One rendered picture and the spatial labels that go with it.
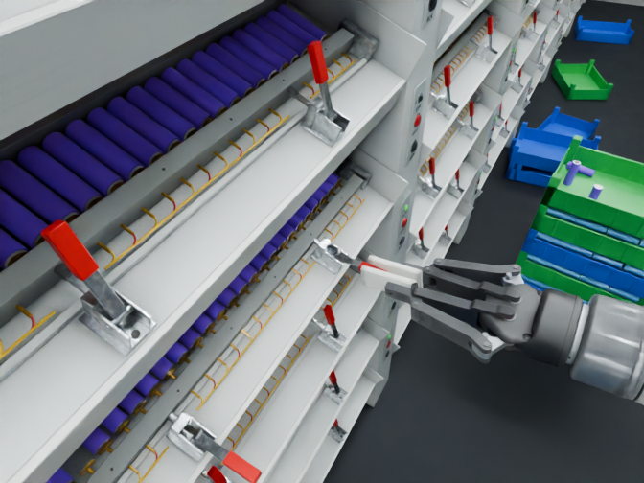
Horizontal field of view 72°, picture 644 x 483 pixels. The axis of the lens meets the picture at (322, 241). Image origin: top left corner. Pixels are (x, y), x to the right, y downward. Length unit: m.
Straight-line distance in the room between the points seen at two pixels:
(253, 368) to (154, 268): 0.21
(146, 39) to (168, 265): 0.16
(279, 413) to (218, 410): 0.21
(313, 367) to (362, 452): 0.56
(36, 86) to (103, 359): 0.17
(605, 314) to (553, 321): 0.04
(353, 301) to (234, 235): 0.46
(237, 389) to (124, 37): 0.36
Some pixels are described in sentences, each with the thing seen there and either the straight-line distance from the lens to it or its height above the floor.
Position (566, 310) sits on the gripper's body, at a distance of 0.50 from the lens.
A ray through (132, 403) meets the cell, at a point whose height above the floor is 0.78.
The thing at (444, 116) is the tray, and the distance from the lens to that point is 0.90.
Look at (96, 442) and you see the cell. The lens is 0.48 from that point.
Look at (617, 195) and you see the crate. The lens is 1.26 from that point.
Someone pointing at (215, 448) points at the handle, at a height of 0.76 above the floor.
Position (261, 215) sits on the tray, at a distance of 0.38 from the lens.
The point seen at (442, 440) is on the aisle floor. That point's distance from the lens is 1.29.
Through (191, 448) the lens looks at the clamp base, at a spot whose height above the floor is 0.75.
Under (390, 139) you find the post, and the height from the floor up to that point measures 0.84.
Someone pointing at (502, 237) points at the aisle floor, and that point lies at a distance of 1.77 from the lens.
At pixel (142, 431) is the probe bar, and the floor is 0.78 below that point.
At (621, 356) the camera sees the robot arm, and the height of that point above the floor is 0.82.
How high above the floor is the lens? 1.18
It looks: 46 degrees down
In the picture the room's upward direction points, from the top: 3 degrees counter-clockwise
